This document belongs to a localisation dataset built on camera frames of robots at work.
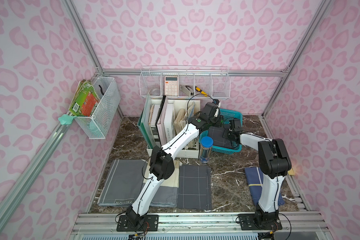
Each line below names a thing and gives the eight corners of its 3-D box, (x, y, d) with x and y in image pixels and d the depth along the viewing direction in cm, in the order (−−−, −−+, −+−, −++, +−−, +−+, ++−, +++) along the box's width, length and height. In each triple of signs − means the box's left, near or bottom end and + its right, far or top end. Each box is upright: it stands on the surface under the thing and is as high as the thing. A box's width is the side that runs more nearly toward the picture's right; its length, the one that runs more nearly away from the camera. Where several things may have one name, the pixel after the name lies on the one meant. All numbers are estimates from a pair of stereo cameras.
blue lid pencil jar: (200, 163, 95) (202, 146, 80) (199, 154, 99) (201, 136, 84) (209, 163, 95) (213, 146, 80) (208, 154, 99) (212, 136, 84)
